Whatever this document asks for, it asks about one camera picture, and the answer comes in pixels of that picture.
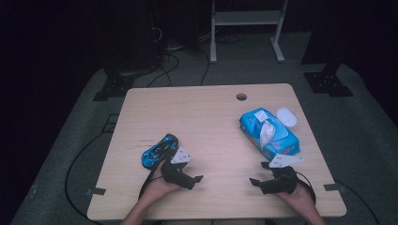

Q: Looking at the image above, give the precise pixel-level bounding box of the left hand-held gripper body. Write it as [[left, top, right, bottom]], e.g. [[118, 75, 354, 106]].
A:
[[160, 145, 192, 189]]

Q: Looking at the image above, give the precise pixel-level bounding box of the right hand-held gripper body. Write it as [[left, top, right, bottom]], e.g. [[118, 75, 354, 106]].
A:
[[260, 153, 305, 195]]

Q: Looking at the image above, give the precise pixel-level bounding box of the blue toy car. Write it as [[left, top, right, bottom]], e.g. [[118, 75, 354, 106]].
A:
[[141, 133, 180, 171]]

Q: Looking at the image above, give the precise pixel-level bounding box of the white wet wipe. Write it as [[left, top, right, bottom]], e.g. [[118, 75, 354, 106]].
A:
[[258, 120, 277, 150]]

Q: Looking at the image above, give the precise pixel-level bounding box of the blue wet wipes packet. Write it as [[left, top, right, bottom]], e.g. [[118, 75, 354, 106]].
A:
[[238, 107, 301, 166]]

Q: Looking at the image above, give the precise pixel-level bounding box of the person's right hand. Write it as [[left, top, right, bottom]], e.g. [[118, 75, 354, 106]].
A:
[[276, 182, 317, 210]]

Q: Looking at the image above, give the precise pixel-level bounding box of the person's left hand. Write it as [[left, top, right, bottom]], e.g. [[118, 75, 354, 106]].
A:
[[142, 160, 182, 204]]

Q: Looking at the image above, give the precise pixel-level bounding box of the black tape strip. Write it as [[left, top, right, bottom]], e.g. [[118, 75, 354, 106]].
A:
[[85, 187, 107, 197], [323, 183, 346, 192]]

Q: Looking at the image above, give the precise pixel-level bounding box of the black stand base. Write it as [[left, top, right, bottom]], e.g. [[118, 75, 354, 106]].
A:
[[303, 64, 355, 98], [92, 73, 136, 102]]

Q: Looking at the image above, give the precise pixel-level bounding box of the white metal stand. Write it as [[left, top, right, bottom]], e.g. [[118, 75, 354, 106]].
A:
[[209, 0, 289, 64]]

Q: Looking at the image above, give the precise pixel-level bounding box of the right hand-held gripper cable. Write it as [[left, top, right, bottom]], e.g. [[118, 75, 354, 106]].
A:
[[294, 171, 317, 207]]

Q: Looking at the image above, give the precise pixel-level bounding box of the hand-held gripper cable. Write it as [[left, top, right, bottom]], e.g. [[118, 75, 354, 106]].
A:
[[138, 162, 165, 201], [294, 171, 317, 207]]

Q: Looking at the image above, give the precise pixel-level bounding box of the left hand-held gripper cable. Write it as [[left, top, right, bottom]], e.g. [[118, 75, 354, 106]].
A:
[[138, 162, 165, 201]]

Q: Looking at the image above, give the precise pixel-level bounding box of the thin black floor cable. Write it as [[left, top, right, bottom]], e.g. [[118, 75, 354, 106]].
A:
[[334, 179, 381, 225]]

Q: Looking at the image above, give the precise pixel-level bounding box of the looped black floor cable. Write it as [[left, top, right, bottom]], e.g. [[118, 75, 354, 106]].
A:
[[147, 52, 181, 88]]

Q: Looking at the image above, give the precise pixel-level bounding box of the straight black floor cable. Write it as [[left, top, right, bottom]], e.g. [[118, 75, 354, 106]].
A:
[[200, 50, 211, 87]]

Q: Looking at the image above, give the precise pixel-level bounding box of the long black floor cable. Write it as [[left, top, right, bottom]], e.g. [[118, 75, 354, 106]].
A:
[[64, 113, 120, 221]]

